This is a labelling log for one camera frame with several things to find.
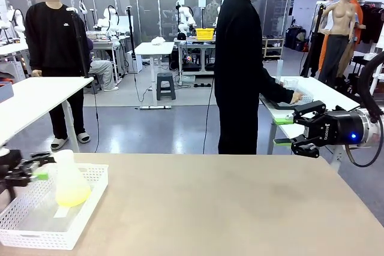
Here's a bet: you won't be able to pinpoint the person in black logo sweatshirt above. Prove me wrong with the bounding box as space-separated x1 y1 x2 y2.
25 0 92 151

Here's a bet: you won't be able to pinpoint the blue grey box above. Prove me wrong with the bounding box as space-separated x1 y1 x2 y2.
0 82 14 103

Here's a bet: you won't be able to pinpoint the person in purple hoodie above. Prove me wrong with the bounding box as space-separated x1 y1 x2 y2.
86 37 120 92

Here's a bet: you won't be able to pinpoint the white shoe rack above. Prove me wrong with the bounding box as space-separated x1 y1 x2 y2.
262 36 285 61

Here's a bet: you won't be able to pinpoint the grey plastic stool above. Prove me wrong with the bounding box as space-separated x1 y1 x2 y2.
155 72 177 101

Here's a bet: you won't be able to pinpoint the dark clothes on rack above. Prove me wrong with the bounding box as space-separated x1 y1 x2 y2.
359 1 384 44

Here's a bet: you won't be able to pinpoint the translucent Erlenmeyer flask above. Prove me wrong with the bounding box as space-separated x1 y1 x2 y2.
55 149 92 208

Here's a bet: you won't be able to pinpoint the black plastic tray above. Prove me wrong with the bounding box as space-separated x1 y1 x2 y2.
259 92 304 111

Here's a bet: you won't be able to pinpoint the white mannequin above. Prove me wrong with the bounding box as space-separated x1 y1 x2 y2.
318 0 338 35

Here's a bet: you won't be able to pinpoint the white side table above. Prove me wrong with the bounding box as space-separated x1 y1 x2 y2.
0 76 95 153
259 76 361 167

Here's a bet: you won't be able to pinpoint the white paper label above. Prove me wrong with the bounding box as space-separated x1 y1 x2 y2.
53 206 72 218

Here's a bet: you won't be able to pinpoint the black bags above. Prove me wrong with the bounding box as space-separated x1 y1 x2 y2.
284 26 307 52

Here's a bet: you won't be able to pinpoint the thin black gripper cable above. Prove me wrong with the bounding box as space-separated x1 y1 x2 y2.
344 141 382 168

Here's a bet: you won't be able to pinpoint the grey equipment table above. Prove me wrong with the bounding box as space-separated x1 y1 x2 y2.
173 37 217 86

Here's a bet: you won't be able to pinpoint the yellow plastic basket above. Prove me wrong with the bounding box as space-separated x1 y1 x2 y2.
195 27 215 40

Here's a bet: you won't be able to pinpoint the black camera tripod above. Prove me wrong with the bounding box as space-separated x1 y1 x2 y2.
299 2 328 79

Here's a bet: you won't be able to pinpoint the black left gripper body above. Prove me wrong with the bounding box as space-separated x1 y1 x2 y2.
0 149 25 185

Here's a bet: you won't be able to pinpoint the orange dressed mannequin with hat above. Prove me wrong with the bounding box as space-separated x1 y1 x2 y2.
349 0 367 50

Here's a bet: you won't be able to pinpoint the person's right forearm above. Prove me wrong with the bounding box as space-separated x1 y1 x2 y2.
260 67 295 104

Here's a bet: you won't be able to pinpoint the person in black sweater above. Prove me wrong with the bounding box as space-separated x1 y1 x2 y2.
214 0 296 155

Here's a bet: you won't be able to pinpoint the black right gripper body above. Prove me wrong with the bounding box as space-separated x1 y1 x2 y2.
322 109 365 146

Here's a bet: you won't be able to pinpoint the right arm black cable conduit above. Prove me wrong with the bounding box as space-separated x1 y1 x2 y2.
356 55 384 121

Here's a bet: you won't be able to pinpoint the bare torso mannequin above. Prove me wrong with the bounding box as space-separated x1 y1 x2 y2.
318 0 359 89

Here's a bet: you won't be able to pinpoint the white standing desk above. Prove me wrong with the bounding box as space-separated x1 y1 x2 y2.
134 41 175 110

